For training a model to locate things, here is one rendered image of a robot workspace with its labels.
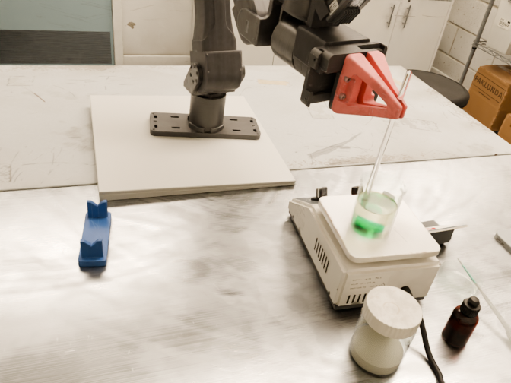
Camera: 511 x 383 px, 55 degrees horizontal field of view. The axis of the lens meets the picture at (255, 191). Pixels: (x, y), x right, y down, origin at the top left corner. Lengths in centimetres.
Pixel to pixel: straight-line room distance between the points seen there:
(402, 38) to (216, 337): 318
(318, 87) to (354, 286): 23
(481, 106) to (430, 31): 68
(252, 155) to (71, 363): 46
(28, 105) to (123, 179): 34
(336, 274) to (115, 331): 26
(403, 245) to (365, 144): 42
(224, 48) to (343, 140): 31
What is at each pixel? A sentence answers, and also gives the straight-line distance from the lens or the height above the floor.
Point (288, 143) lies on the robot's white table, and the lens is 93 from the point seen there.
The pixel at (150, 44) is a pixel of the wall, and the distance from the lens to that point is 361.
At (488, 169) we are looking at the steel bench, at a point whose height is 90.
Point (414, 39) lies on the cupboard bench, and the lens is 365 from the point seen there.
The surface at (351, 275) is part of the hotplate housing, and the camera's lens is 57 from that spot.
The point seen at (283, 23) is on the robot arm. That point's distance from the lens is 63.
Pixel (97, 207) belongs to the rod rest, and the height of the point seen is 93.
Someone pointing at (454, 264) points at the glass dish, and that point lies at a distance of 73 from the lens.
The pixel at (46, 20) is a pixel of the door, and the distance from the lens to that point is 353.
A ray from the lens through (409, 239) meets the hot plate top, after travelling 62.
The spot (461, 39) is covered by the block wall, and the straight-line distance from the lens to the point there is 413.
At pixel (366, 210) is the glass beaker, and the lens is 56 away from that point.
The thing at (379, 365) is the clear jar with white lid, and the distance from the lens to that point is 56.
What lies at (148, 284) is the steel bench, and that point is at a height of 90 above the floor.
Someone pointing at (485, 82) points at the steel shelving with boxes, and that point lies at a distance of 335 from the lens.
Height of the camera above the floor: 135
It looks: 35 degrees down
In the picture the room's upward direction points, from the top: 8 degrees clockwise
